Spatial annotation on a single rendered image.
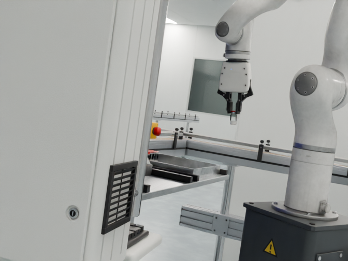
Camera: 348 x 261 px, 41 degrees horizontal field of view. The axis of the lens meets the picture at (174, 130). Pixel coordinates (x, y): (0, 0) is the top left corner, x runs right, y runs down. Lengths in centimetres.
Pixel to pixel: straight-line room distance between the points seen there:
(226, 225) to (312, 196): 135
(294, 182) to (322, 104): 24
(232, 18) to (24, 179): 89
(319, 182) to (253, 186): 186
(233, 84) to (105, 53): 86
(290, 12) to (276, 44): 22
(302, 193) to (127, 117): 71
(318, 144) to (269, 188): 185
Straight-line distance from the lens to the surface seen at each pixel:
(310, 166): 137
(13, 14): 85
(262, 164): 256
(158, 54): 96
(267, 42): 324
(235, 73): 156
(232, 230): 268
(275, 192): 319
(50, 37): 80
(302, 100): 133
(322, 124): 136
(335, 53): 143
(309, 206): 139
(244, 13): 148
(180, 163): 188
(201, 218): 273
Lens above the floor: 112
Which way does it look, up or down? 3 degrees down
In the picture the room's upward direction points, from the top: 8 degrees clockwise
